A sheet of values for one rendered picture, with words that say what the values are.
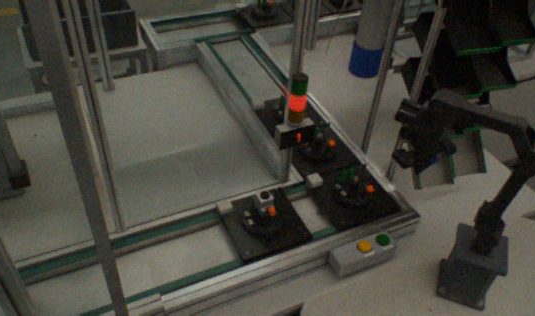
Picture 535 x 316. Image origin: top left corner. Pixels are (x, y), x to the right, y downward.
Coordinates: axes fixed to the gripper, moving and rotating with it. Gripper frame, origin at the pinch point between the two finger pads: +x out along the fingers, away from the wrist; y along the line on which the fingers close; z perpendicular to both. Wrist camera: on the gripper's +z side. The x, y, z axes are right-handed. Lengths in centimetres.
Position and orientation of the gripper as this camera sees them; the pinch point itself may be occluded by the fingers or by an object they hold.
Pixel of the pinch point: (419, 165)
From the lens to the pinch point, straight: 148.8
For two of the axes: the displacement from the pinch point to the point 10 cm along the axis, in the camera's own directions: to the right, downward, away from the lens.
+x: -0.6, 7.4, 6.8
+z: -4.2, -6.3, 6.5
